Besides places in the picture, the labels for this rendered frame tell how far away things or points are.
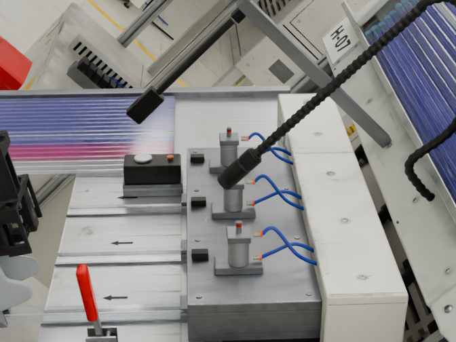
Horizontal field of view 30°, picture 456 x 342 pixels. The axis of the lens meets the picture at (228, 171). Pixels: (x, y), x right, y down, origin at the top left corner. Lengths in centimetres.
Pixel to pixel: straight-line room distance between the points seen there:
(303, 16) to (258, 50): 15
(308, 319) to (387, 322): 8
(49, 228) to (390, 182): 162
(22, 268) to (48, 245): 160
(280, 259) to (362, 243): 9
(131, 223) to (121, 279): 12
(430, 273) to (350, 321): 9
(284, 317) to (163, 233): 26
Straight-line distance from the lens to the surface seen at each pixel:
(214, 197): 102
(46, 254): 255
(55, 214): 247
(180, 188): 114
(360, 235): 92
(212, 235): 95
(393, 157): 103
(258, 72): 225
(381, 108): 114
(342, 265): 87
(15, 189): 84
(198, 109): 139
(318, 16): 222
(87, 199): 115
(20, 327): 155
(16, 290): 90
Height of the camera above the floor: 151
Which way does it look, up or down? 18 degrees down
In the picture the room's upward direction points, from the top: 48 degrees clockwise
